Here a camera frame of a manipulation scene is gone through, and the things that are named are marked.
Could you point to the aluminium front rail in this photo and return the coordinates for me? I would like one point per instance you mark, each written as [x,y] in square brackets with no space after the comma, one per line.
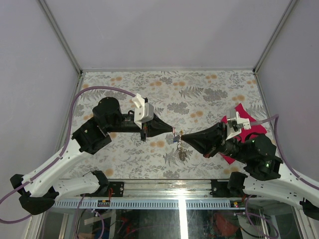
[202,188]

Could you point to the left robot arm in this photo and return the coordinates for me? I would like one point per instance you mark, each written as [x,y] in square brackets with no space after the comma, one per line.
[40,189]

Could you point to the pink cloth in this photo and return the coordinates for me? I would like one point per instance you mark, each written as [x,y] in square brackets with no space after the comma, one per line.
[244,133]

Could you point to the floral table mat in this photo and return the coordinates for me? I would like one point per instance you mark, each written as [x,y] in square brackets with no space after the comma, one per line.
[190,101]

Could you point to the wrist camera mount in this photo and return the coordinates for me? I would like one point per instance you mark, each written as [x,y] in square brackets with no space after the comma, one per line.
[235,124]
[144,111]

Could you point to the silver keyring bunch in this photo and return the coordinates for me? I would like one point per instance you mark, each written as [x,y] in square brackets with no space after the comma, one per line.
[181,152]

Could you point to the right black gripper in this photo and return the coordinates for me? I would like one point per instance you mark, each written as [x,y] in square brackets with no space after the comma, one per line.
[213,136]

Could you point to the slotted cable duct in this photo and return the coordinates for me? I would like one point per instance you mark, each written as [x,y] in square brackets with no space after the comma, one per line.
[142,204]

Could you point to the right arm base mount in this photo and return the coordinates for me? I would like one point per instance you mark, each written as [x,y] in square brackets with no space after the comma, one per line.
[226,189]

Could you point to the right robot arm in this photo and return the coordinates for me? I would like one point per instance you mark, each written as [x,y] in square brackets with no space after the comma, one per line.
[265,174]

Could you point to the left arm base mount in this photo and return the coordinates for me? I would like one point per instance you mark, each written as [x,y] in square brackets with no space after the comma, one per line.
[114,189]

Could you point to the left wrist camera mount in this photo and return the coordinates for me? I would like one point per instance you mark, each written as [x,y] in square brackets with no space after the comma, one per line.
[144,111]

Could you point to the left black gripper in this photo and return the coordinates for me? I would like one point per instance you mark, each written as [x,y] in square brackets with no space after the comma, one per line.
[154,127]

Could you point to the blue tag key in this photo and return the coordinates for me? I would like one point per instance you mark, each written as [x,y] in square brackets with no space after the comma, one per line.
[176,139]

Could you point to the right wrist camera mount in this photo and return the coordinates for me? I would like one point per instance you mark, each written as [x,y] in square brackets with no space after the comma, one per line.
[235,124]

